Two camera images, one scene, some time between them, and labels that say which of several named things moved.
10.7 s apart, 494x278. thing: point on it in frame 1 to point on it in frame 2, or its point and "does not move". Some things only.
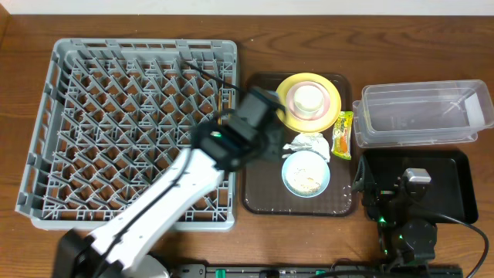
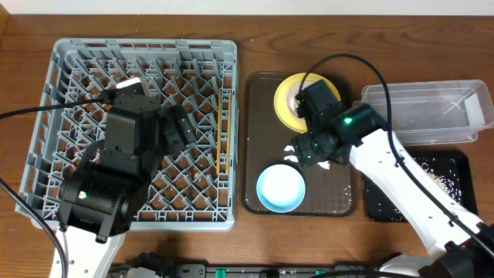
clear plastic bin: (422, 113) does not move
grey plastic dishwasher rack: (112, 115) does not move
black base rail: (319, 271) does not move
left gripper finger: (275, 141) to (174, 138)
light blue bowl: (306, 174) to (280, 188)
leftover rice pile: (306, 171) to (447, 181)
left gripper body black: (271, 126) to (155, 126)
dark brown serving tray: (264, 191) does not move
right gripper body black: (380, 193) to (306, 150)
